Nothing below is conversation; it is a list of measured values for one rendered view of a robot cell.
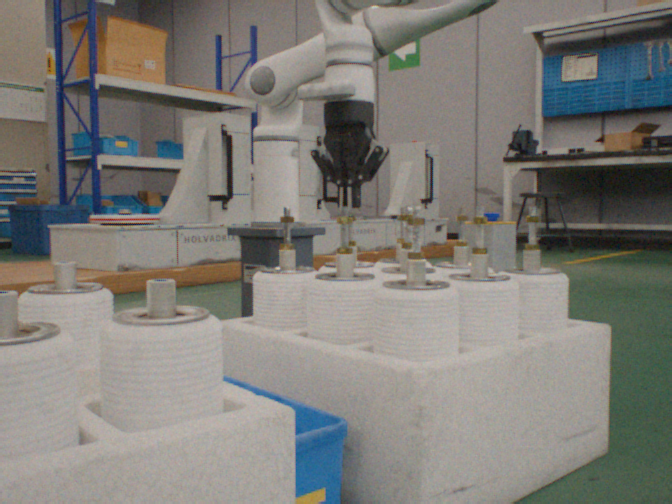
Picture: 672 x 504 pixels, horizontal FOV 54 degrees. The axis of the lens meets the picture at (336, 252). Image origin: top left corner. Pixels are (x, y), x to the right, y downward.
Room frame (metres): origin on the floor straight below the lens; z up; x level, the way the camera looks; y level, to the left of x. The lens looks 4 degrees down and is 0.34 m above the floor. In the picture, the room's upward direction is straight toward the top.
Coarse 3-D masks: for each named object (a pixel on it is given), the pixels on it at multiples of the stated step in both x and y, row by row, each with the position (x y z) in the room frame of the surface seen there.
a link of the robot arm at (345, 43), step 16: (320, 0) 0.99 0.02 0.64; (320, 16) 0.99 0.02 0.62; (336, 16) 1.00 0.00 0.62; (336, 32) 0.96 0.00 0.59; (352, 32) 0.96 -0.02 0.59; (368, 32) 0.97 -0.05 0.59; (336, 48) 0.96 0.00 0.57; (352, 48) 0.96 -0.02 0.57; (368, 48) 0.97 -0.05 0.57; (336, 64) 0.96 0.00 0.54; (368, 64) 0.97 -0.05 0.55
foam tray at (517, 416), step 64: (576, 320) 0.92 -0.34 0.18; (256, 384) 0.84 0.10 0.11; (320, 384) 0.74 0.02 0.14; (384, 384) 0.67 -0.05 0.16; (448, 384) 0.65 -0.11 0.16; (512, 384) 0.73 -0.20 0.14; (576, 384) 0.82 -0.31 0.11; (384, 448) 0.67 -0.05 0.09; (448, 448) 0.65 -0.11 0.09; (512, 448) 0.73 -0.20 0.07; (576, 448) 0.83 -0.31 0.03
